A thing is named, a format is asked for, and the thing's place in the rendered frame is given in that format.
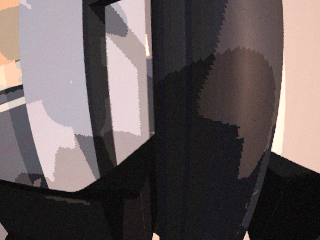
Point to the grey rectangular mat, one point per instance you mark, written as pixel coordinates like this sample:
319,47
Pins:
18,156

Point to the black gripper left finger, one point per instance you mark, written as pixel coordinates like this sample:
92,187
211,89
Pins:
121,205

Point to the peach square tile with dark centre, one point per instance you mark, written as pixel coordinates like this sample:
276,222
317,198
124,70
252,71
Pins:
10,72

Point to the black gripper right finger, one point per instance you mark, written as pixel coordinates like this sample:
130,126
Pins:
288,207

